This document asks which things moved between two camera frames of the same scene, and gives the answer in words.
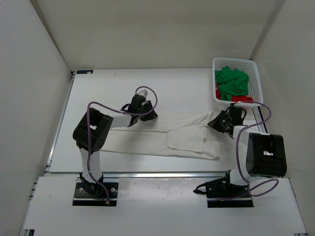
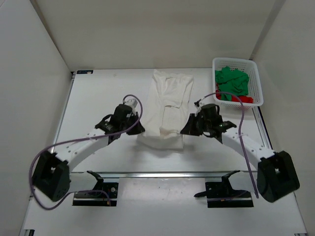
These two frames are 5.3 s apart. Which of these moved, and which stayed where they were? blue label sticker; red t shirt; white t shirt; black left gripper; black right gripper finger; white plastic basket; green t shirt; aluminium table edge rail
Moved: black right gripper finger; white t shirt; black left gripper
Stayed: red t shirt; white plastic basket; green t shirt; aluminium table edge rail; blue label sticker
